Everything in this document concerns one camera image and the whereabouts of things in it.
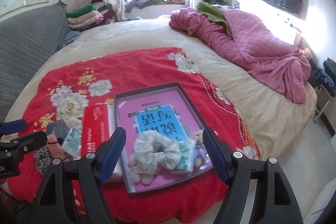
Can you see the beige bed sheet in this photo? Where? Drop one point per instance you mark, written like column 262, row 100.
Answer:
column 273, row 121

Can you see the small teddy bear pink dress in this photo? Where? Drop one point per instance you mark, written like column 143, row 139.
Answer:
column 137, row 175

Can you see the dark blue small box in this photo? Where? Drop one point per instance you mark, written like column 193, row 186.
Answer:
column 60, row 129

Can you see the dark clothes on stool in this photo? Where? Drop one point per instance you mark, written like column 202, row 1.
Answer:
column 324, row 76

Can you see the pink quilted comforter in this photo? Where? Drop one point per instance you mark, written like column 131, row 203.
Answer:
column 250, row 45

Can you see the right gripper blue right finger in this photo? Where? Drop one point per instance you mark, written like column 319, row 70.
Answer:
column 220, row 155

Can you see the white lace scrunchie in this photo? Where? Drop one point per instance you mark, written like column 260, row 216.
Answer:
column 153, row 150

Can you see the grey quilted headboard cover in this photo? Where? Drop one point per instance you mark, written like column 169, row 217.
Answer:
column 28, row 40

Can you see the leopard print cloth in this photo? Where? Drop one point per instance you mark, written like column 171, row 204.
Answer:
column 43, row 159

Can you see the green blanket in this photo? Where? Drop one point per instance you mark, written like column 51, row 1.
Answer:
column 212, row 13

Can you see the shallow box tray pink book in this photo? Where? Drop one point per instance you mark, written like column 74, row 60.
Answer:
column 166, row 109

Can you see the red tissue pack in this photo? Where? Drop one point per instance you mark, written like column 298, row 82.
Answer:
column 98, row 127

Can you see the stack of folded clothes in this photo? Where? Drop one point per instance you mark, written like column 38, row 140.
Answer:
column 97, row 13

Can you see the clothes pile on windowsill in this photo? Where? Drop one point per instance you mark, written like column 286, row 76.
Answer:
column 141, row 4

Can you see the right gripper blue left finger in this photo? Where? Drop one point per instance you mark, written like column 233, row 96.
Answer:
column 109, row 153

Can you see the cream teddy bear purple dress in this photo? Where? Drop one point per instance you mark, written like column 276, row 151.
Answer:
column 200, row 155

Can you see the green white patterned tissue pack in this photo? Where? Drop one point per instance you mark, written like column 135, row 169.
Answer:
column 186, row 165

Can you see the red floral blanket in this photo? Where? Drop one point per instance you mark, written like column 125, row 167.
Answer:
column 64, row 93

